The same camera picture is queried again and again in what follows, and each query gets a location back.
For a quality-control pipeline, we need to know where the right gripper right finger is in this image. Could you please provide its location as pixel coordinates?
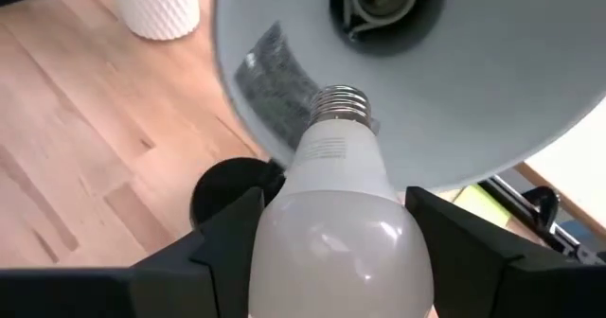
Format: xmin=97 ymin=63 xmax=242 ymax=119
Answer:
xmin=405 ymin=185 xmax=606 ymax=318

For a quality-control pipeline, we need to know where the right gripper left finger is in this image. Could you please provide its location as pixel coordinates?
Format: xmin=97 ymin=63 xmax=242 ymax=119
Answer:
xmin=0 ymin=185 xmax=266 ymax=318

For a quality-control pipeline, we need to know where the white lightbulb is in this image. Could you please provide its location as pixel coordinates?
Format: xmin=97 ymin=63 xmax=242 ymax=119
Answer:
xmin=247 ymin=84 xmax=436 ymax=318

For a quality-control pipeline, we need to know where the black desk lamp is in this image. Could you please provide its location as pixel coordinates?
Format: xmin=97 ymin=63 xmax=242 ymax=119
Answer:
xmin=188 ymin=0 xmax=606 ymax=229

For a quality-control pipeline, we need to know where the white lattice pen cup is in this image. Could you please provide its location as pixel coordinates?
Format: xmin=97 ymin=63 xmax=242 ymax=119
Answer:
xmin=108 ymin=0 xmax=202 ymax=42

